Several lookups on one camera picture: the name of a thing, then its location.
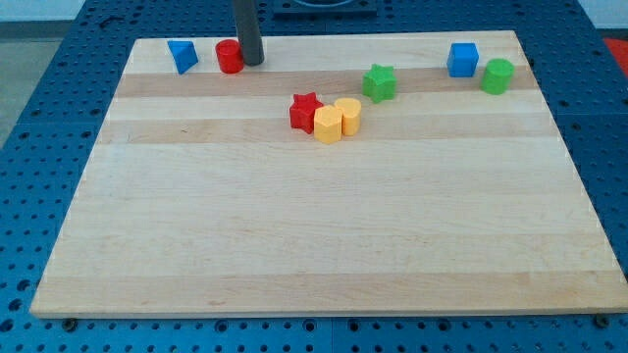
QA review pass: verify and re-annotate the blue cube block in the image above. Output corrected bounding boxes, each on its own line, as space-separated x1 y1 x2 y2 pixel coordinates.
446 43 479 77

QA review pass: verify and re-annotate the green cylinder block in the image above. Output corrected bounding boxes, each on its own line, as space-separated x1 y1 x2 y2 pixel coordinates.
480 58 515 95

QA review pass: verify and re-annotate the red star block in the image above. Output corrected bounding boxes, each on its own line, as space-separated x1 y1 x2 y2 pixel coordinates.
288 92 324 134

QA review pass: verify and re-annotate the blue triangular prism block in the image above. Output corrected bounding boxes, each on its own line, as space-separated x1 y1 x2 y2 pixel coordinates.
168 40 198 75

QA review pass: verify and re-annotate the green star block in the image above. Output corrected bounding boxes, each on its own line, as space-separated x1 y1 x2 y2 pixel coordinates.
362 64 397 104

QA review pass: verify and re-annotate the light wooden board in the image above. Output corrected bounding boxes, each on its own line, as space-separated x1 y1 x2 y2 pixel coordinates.
30 30 627 319

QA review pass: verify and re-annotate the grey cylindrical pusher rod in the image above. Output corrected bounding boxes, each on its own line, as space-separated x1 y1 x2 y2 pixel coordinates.
233 0 265 67

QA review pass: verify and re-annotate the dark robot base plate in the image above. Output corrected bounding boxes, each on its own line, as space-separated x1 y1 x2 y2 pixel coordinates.
269 0 378 18

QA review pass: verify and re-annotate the red cylinder block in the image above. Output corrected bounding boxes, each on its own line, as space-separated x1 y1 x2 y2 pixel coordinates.
215 39 244 74

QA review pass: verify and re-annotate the yellow hexagon block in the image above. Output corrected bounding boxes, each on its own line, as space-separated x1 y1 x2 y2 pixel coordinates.
314 105 342 144

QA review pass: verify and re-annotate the yellow heart block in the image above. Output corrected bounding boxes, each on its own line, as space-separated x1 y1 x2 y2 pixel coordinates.
334 97 362 136

